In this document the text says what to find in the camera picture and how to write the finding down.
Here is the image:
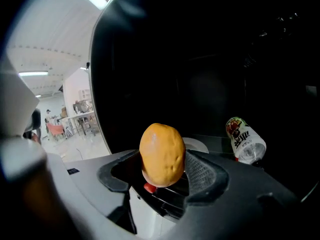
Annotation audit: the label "orange wooden cabinet white top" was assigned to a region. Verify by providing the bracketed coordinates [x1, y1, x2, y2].
[46, 122, 65, 141]

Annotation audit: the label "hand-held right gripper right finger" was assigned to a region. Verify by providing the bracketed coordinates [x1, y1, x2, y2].
[159, 148, 311, 240]

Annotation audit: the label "small red object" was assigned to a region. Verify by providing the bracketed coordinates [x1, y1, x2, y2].
[143, 182, 158, 194]

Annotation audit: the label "black cabinet with door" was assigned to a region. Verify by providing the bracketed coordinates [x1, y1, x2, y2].
[88, 0, 320, 205]

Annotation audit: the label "labelled clear drink bottle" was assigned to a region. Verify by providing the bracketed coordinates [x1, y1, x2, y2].
[225, 116, 267, 165]

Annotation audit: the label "orange fruit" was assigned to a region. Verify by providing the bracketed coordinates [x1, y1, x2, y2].
[139, 122, 187, 188]

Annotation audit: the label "white table black legs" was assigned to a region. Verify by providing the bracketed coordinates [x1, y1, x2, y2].
[58, 110, 97, 137]

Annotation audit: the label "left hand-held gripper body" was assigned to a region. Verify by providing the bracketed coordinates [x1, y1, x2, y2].
[0, 55, 41, 139]

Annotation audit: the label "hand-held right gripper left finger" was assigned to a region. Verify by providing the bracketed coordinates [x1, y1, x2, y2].
[46, 148, 141, 240]

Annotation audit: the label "white round plate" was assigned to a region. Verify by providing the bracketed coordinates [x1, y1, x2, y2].
[181, 136, 210, 155]

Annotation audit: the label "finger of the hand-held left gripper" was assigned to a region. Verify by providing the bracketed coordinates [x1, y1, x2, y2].
[23, 108, 43, 145]

